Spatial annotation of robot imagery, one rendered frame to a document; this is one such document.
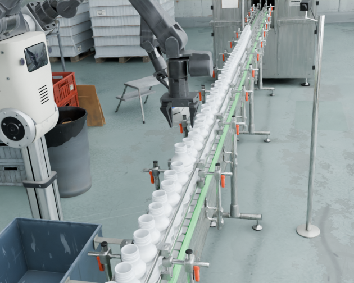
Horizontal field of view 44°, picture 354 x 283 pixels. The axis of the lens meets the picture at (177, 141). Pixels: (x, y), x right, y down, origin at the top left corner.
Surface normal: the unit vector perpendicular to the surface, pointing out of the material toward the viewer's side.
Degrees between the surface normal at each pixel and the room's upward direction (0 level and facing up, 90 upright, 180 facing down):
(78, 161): 94
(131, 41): 90
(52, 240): 90
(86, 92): 104
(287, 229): 0
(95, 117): 98
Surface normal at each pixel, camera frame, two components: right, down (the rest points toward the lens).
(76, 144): 0.69, 0.29
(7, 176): -0.13, 0.39
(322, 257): -0.07, -0.92
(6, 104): -0.21, 0.55
